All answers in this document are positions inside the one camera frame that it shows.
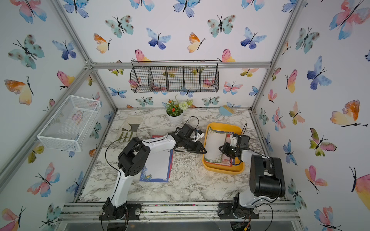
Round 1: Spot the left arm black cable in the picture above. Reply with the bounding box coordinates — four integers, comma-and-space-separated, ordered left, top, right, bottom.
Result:
103, 137, 128, 174

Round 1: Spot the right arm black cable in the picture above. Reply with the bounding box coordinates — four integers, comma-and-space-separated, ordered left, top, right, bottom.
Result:
228, 122, 285, 231

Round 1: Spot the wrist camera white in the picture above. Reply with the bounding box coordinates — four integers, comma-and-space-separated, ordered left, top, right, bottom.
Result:
193, 130, 205, 141
230, 134, 239, 147

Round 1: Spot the blue stationery paper stack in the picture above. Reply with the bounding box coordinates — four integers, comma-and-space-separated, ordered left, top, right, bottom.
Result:
204, 131, 236, 168

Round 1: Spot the green floral stationery paper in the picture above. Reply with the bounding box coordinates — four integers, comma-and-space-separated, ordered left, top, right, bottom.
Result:
204, 127, 232, 164

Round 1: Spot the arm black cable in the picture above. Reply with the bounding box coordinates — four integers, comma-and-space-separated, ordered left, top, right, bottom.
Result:
228, 122, 285, 231
103, 137, 128, 174

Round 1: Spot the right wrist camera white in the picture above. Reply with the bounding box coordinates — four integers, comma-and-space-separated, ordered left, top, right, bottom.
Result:
230, 134, 239, 147

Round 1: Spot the beige work glove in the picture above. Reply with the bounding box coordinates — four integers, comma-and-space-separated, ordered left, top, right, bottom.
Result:
117, 116, 143, 142

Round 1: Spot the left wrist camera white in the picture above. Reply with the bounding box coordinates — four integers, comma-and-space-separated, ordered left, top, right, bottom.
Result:
193, 130, 205, 141

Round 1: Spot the blue dustpan brush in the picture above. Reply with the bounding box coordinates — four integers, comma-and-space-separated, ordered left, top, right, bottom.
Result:
217, 105, 235, 118

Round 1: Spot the white mesh wall basket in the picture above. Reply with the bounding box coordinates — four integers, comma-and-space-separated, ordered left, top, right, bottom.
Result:
37, 95, 101, 152

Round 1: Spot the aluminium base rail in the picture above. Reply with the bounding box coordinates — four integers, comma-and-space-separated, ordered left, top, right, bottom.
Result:
58, 201, 301, 223

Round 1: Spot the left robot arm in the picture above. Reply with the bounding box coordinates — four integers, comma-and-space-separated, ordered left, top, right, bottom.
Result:
99, 124, 207, 221

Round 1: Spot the yellow storage tray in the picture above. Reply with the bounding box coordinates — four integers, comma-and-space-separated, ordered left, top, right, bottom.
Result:
202, 122, 245, 175

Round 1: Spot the black wire wall basket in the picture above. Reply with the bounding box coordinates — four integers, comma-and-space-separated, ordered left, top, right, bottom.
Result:
129, 60, 219, 93

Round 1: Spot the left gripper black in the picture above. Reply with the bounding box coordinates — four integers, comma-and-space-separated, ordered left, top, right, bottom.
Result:
182, 139, 208, 155

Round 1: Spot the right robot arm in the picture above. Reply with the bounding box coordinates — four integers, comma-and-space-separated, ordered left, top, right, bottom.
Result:
217, 143, 286, 219

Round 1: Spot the potted flower plant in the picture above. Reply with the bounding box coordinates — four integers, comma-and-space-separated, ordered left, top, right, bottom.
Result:
163, 95, 193, 125

